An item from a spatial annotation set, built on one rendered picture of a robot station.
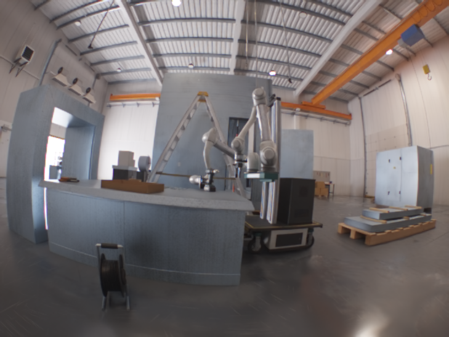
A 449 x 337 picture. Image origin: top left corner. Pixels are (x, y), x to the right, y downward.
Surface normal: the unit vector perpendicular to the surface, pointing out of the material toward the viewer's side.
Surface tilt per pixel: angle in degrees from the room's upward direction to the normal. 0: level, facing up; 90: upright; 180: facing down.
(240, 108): 90
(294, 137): 90
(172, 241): 90
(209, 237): 90
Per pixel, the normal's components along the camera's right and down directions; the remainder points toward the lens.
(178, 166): 0.04, -0.05
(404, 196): -1.00, -0.07
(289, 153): -0.31, -0.07
